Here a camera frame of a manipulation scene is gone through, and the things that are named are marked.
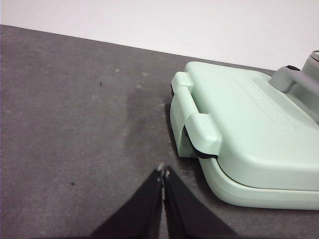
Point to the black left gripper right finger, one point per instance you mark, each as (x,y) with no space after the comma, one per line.
(189,219)

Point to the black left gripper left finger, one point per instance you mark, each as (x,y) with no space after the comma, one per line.
(139,219)

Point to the mint green breakfast machine base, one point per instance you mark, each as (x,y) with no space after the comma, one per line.
(249,196)

